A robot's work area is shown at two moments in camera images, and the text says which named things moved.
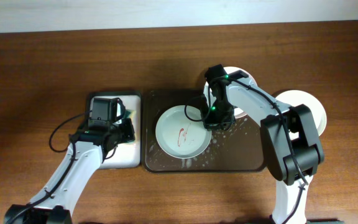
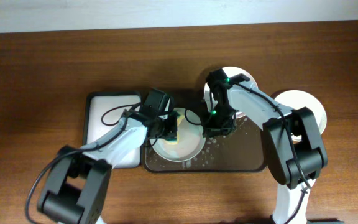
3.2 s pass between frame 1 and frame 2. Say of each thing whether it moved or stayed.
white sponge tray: stayed
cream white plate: stayed
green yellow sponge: moved
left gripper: moved
